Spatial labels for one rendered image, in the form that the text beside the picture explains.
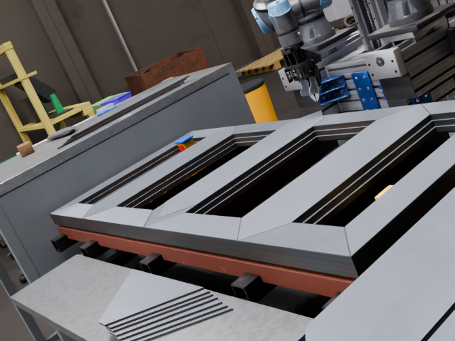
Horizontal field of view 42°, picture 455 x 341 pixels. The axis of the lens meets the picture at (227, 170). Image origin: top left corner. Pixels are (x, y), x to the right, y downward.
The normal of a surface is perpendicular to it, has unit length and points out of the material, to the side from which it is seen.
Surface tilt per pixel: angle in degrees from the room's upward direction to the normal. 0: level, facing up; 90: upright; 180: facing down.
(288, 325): 0
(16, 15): 90
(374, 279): 0
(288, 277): 90
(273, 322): 0
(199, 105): 90
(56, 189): 90
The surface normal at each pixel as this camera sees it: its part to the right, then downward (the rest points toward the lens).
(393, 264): -0.39, -0.88
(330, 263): -0.72, 0.47
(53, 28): 0.51, 0.04
